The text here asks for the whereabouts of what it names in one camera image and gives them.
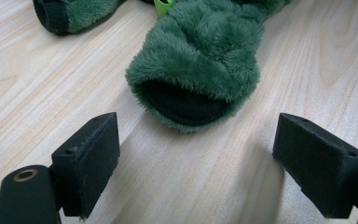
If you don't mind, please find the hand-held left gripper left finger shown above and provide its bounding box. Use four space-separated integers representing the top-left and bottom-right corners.
51 112 121 219

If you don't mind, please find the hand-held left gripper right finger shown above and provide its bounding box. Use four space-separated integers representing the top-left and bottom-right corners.
272 112 358 219

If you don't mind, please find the green plush glove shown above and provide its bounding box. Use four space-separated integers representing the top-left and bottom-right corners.
125 0 293 134
32 0 129 35

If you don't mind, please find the bright green tag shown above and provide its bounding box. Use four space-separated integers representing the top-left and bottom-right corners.
153 0 175 19

